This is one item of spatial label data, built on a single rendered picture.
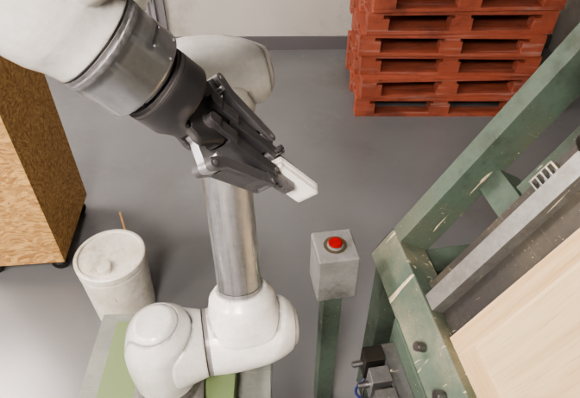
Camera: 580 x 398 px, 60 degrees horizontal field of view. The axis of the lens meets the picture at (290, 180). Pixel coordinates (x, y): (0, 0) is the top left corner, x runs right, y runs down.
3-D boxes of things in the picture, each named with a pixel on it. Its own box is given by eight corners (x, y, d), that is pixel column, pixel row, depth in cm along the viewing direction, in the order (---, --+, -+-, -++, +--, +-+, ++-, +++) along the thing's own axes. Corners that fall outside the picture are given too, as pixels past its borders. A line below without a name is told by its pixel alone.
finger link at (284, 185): (265, 161, 54) (265, 183, 53) (294, 182, 58) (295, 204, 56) (255, 167, 55) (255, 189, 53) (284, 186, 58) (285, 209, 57)
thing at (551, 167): (536, 185, 121) (528, 181, 119) (558, 163, 117) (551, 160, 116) (545, 196, 118) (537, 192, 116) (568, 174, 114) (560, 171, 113)
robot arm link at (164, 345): (133, 348, 127) (114, 296, 113) (205, 334, 130) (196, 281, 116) (133, 411, 115) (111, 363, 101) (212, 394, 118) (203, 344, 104)
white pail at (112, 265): (104, 277, 253) (79, 210, 223) (165, 277, 254) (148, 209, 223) (86, 333, 229) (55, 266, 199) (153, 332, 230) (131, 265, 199)
